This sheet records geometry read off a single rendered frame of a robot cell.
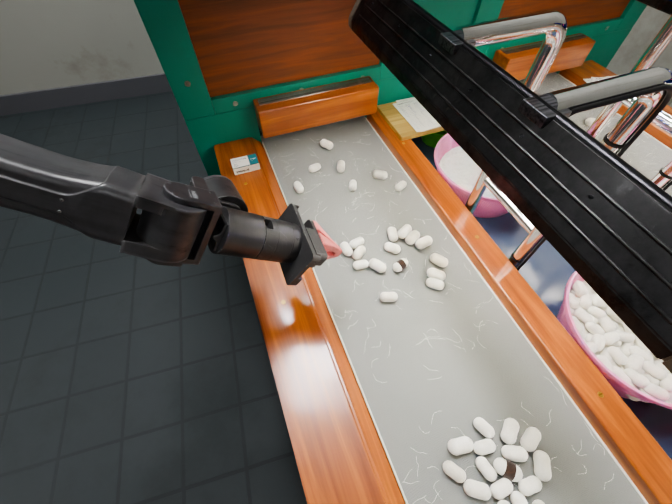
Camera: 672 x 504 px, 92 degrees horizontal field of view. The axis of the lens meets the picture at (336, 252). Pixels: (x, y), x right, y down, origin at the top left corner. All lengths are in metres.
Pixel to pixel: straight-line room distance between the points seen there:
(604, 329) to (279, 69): 0.83
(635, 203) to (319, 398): 0.43
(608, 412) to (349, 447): 0.38
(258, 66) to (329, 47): 0.17
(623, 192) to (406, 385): 0.38
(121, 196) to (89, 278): 1.51
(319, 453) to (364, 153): 0.66
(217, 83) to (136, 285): 1.10
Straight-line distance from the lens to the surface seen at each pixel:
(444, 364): 0.59
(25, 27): 2.90
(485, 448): 0.57
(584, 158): 0.35
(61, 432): 1.60
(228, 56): 0.83
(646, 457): 0.67
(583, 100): 0.40
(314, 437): 0.52
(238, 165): 0.80
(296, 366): 0.54
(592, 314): 0.76
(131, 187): 0.36
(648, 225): 0.33
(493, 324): 0.65
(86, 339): 1.69
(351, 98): 0.87
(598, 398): 0.65
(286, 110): 0.82
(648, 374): 0.77
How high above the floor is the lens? 1.28
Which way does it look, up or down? 56 degrees down
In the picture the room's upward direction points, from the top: straight up
